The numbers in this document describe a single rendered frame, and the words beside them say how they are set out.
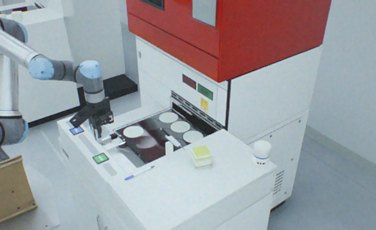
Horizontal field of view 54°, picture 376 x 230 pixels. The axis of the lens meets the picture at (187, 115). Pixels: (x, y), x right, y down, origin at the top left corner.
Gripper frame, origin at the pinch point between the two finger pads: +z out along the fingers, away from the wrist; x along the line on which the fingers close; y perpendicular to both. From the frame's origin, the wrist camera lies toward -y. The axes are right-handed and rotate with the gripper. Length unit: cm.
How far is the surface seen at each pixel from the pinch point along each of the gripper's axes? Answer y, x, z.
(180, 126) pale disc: 48, 5, 16
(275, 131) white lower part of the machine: 98, -17, 29
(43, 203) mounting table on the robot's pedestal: -26.5, 4.8, 23.6
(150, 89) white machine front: 59, 51, 18
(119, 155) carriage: 12.1, 6.0, 17.6
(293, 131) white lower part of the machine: 116, -18, 36
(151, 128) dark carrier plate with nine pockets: 35.1, 13.2, 15.7
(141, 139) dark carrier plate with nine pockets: 25.7, 8.1, 15.7
